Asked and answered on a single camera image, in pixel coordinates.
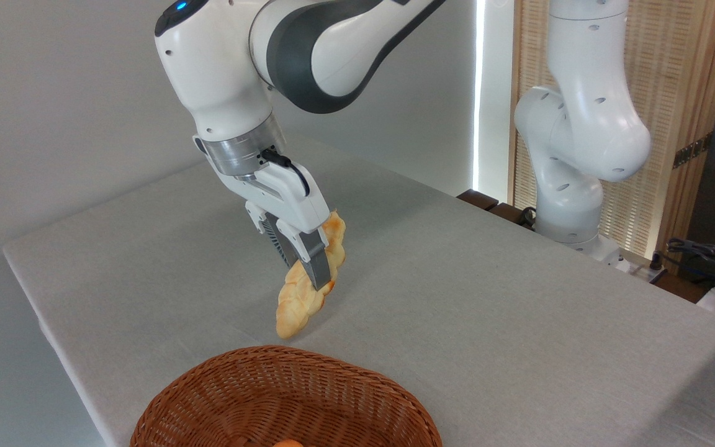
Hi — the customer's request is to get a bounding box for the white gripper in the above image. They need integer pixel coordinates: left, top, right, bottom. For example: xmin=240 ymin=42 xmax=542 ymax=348
xmin=194 ymin=137 xmax=333 ymax=291

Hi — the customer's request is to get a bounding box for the long braided bread loaf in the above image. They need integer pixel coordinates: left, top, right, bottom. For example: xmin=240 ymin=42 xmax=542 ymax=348
xmin=276 ymin=210 xmax=347 ymax=340

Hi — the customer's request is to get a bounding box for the brown wicker basket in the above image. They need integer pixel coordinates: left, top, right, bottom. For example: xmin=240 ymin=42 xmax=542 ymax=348
xmin=129 ymin=345 xmax=444 ymax=447

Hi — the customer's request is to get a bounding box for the grey tablecloth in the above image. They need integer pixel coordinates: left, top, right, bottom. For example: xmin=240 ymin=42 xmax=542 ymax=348
xmin=2 ymin=140 xmax=715 ymax=447

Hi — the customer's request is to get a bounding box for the dark brown wooden table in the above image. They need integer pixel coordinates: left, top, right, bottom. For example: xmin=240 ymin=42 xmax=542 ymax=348
xmin=457 ymin=189 xmax=535 ymax=230

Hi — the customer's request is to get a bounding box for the black hinge on screen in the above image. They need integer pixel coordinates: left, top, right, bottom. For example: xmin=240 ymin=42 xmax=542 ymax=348
xmin=673 ymin=133 xmax=713 ymax=169

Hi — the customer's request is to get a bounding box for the wooden slatted screen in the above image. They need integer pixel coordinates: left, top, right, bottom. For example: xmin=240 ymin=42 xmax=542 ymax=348
xmin=508 ymin=0 xmax=715 ymax=274

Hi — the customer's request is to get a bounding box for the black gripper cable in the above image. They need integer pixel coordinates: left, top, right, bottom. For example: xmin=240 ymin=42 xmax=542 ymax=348
xmin=261 ymin=149 xmax=311 ymax=198

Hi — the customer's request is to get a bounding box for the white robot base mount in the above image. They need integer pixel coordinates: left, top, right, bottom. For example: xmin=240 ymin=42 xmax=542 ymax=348
xmin=603 ymin=245 xmax=668 ymax=283

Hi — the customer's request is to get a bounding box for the black cable bundle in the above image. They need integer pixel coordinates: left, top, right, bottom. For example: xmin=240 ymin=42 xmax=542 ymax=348
xmin=667 ymin=238 xmax=715 ymax=292

